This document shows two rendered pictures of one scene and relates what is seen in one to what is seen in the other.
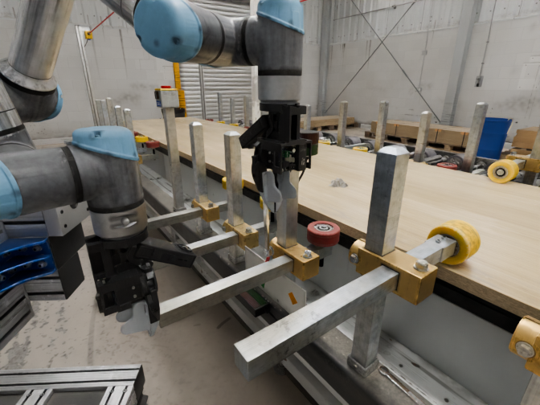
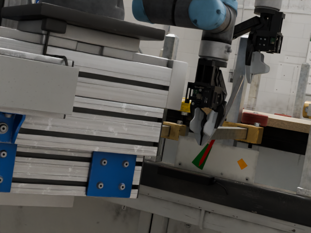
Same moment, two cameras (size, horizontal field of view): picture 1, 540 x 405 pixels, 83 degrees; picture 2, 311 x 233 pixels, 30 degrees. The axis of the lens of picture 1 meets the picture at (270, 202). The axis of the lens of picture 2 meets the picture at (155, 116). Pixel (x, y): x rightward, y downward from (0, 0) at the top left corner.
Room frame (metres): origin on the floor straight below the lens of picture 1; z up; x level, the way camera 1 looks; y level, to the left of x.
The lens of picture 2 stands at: (-0.78, 1.00, 0.94)
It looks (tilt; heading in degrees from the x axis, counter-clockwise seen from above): 3 degrees down; 332
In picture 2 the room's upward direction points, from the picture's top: 9 degrees clockwise
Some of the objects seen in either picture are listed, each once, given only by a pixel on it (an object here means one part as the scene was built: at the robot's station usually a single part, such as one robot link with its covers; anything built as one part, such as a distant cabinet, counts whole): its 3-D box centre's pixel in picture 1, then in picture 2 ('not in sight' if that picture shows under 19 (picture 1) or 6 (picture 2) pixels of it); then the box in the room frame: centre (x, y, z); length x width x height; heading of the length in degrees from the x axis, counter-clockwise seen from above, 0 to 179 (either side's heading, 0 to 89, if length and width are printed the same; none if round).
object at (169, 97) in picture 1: (167, 99); not in sight; (1.28, 0.41, 1.18); 0.07 x 0.07 x 0.08; 36
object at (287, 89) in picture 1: (280, 90); (268, 3); (0.57, -0.02, 1.23); 0.08 x 0.08 x 0.05
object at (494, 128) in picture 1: (488, 138); not in sight; (5.32, -3.76, 0.36); 0.59 x 0.57 x 0.73; 123
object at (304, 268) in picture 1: (292, 255); (239, 131); (0.65, -0.06, 0.85); 0.14 x 0.06 x 0.05; 36
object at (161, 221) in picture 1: (184, 216); not in sight; (0.99, 0.30, 0.80); 0.44 x 0.03 x 0.04; 126
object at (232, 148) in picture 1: (235, 210); (160, 107); (0.87, 0.11, 0.87); 0.04 x 0.04 x 0.48; 36
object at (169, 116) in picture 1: (173, 162); not in sight; (1.28, 0.41, 0.93); 0.05 x 0.05 x 0.45; 36
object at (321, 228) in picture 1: (322, 246); (252, 130); (0.68, -0.13, 0.85); 0.08 x 0.08 x 0.11
